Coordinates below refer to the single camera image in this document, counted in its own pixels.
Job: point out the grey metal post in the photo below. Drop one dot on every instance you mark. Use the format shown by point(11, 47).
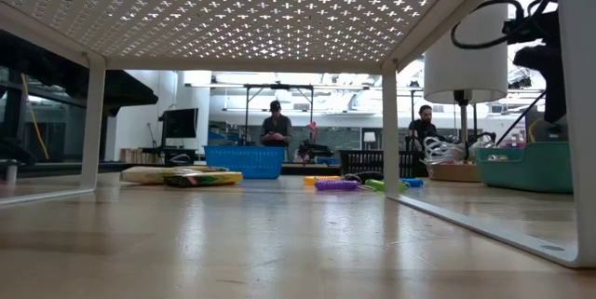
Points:
point(11, 173)

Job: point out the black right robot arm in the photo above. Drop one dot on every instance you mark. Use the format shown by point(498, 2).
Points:
point(531, 29)

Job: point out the black plastic basket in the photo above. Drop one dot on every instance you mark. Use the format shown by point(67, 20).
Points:
point(361, 161)

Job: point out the black aluminium table frame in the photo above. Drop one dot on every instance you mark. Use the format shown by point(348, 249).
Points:
point(139, 167)

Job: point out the black background metal frame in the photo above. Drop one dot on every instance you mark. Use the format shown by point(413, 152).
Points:
point(279, 86)

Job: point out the blue coil wristband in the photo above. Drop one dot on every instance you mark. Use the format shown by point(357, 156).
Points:
point(413, 182)

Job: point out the small white background lamp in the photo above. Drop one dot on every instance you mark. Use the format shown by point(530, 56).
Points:
point(369, 137)

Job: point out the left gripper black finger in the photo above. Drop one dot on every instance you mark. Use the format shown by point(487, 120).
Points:
point(125, 91)

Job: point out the white perforated metal shelf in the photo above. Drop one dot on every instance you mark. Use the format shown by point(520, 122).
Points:
point(233, 10)

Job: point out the teal plastic bin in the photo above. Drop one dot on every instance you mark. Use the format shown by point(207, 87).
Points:
point(521, 168)

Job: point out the black coil wristband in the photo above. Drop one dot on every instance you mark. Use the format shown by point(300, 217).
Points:
point(368, 176)

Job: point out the black background robot arm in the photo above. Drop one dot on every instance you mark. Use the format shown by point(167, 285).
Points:
point(314, 150)

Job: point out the black computer monitor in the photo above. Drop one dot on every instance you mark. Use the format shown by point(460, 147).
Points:
point(179, 123)

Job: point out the yellow-orange coil wristband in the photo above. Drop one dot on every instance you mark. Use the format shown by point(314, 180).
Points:
point(321, 179)

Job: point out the wooden blocks stack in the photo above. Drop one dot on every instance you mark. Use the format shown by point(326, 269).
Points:
point(139, 155)

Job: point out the person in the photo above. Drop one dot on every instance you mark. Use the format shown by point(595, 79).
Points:
point(421, 129)
point(276, 126)

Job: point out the blue plastic basket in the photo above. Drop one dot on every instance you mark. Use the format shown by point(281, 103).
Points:
point(244, 161)

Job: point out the green coil wristband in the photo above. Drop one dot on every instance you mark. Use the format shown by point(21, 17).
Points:
point(375, 185)

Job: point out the purple coil wristband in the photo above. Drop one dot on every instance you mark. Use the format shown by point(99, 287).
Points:
point(335, 185)

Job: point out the pink background object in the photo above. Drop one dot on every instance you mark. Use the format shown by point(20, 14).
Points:
point(313, 127)

